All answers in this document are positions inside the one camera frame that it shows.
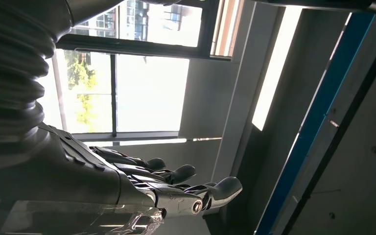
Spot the ceiling light strip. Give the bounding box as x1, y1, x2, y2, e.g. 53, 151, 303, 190
251, 5, 304, 132

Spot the blue beam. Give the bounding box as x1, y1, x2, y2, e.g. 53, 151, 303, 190
254, 12, 376, 235

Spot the dark window frame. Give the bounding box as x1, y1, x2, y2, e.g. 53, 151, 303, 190
50, 0, 240, 141

